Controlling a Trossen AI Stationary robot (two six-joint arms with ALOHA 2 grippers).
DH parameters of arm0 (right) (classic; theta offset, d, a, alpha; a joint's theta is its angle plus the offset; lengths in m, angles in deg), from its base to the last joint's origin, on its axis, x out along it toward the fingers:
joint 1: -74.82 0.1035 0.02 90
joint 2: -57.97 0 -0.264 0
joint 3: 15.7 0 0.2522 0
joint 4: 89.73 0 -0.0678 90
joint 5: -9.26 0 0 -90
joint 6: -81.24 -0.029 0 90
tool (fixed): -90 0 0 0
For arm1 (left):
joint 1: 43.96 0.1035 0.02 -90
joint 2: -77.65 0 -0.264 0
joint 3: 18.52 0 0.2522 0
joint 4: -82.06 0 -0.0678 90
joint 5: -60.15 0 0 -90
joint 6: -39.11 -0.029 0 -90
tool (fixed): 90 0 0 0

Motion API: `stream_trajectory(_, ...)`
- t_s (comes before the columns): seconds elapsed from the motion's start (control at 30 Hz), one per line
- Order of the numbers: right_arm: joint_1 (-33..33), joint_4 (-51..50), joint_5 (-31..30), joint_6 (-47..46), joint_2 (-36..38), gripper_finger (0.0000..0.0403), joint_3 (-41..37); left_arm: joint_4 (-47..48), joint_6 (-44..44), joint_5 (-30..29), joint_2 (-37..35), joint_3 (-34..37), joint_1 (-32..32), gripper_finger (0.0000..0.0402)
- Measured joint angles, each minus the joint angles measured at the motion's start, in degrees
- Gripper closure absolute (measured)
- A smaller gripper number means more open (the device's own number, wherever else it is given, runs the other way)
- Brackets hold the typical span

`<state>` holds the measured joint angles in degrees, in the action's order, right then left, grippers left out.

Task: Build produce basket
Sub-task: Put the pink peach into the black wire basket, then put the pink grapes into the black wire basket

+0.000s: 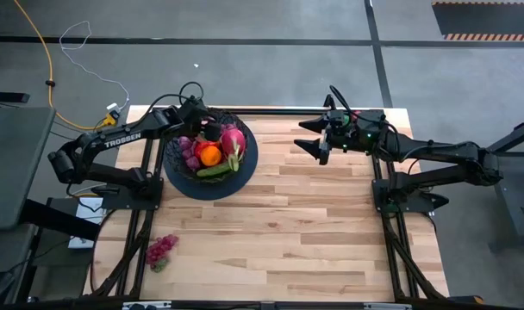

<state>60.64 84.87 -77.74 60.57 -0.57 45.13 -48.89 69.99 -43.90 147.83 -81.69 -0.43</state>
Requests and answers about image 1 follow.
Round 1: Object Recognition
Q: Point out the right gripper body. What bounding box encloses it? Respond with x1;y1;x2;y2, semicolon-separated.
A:
324;108;390;155

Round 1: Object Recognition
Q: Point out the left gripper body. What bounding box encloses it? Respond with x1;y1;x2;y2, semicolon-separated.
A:
175;97;212;129

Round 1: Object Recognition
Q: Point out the pink dragon fruit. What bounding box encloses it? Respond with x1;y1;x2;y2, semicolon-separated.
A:
220;127;248;173

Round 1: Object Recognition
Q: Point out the orange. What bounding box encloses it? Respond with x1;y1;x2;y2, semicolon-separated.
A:
200;145;223;168

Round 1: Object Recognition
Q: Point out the large purple grape bunch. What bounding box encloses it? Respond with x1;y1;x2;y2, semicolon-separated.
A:
177;123;238;171

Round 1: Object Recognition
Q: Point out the green cucumber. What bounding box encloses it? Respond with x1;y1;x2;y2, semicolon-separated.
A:
196;162;233;179

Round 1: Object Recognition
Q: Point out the small purple grape bunch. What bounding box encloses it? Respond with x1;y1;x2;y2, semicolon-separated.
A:
145;233;180;274

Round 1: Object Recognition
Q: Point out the round dark blue mat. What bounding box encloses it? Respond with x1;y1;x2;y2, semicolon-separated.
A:
162;112;260;202

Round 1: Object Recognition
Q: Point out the black hazard striped mat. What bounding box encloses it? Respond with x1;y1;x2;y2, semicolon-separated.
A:
431;1;524;42

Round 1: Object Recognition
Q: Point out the black metal stand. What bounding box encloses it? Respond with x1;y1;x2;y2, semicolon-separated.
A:
477;115;524;251

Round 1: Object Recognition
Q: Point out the black desk leg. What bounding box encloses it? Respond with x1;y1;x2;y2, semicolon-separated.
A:
19;198;102;242

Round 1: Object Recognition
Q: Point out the dark grey desk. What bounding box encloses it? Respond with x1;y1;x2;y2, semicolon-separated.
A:
0;106;57;232

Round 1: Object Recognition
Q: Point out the black flat bar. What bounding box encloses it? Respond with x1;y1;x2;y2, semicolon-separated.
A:
0;90;31;104

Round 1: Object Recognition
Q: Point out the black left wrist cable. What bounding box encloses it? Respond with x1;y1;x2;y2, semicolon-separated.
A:
146;80;206;114

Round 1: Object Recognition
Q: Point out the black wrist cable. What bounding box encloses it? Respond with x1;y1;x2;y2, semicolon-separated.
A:
146;80;206;114
328;84;390;130

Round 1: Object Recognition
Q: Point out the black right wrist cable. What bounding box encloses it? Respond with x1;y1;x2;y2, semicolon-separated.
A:
328;84;390;130

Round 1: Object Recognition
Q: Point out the black aluminium table frame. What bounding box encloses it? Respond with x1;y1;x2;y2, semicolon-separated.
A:
83;94;451;302

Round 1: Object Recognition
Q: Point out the black wire basket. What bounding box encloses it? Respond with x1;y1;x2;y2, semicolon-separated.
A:
163;107;257;184

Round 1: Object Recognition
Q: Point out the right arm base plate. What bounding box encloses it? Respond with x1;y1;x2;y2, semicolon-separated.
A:
371;177;451;215

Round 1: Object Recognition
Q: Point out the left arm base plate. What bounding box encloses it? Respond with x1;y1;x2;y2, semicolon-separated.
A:
101;177;165;211

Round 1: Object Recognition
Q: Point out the thin white cable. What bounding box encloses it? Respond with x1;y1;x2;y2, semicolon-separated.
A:
58;20;131;111

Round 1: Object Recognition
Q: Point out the yellow cable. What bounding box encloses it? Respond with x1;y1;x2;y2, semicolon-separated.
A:
12;0;119;130

